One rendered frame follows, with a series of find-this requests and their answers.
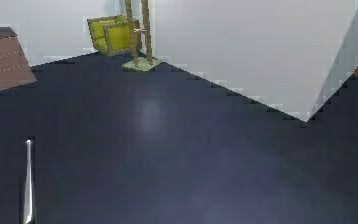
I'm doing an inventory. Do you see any brown wooden floor lamp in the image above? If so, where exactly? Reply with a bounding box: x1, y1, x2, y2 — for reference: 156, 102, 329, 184
121, 0, 163, 73

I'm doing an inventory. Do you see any yellow-green armchair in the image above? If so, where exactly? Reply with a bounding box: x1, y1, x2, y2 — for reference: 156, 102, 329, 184
87, 14, 143, 58

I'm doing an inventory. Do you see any brown chest of drawers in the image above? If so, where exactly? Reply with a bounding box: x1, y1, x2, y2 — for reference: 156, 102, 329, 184
0, 26, 38, 95

